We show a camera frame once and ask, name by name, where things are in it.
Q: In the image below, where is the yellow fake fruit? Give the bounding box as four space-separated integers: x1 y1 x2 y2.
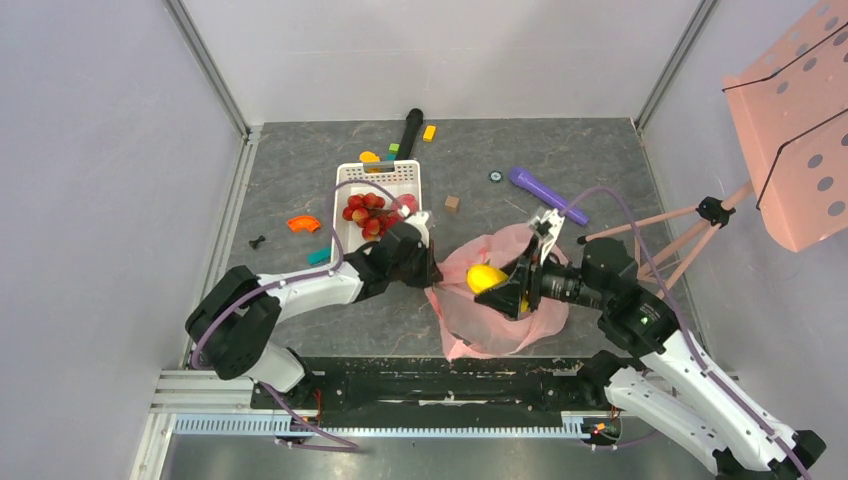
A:
466 264 511 297

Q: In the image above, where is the pink plastic bag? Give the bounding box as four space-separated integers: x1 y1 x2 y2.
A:
425 224 569 361

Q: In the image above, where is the pink fake peach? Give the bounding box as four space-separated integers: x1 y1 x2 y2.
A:
395 194 420 213

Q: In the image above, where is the red fake fruit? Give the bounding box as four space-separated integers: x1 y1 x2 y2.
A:
342 193 402 241

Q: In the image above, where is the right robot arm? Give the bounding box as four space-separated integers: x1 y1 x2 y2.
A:
466 238 826 479

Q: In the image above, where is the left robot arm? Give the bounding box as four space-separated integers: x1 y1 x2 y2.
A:
185 212 442 408

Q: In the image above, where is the brown wooden cube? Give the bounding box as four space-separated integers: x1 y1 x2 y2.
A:
444 196 460 214

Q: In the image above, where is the white plastic basket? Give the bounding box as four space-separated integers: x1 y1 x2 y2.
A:
331 160 423 261

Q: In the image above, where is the teal long block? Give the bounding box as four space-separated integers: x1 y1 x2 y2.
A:
307 247 332 266

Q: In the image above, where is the purple toy bat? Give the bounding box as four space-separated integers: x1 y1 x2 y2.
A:
508 166 589 227

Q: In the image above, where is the orange curved piece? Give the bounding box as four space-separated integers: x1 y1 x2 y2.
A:
286 215 322 234

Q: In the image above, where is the orange yellow toy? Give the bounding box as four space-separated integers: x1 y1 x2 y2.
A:
359 151 381 174

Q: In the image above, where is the yellow block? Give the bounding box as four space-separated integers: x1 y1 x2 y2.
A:
422 125 437 142

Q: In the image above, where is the black cylinder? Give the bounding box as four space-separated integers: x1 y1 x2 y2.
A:
395 108 424 160

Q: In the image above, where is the small black piece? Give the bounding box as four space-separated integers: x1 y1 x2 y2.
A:
248 235 266 250

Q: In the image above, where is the pink music stand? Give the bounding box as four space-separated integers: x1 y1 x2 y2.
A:
576 0 848 299

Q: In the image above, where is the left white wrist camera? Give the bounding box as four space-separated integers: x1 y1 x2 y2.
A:
403 211 433 246

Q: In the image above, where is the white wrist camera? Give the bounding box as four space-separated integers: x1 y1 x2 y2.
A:
403 211 433 246
528 207 565 264

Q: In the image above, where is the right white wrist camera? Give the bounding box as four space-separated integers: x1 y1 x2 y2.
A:
528 207 565 264

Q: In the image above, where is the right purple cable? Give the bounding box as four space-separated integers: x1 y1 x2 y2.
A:
559 186 813 480

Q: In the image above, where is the purple cable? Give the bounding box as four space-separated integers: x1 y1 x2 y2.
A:
559 186 813 480
190 180 409 453

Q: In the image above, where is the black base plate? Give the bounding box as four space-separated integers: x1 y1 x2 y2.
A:
283 357 612 428

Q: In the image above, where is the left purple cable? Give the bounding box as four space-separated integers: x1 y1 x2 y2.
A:
190 180 409 453

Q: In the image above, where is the white cable duct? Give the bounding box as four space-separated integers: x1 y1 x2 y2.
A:
172 413 616 441

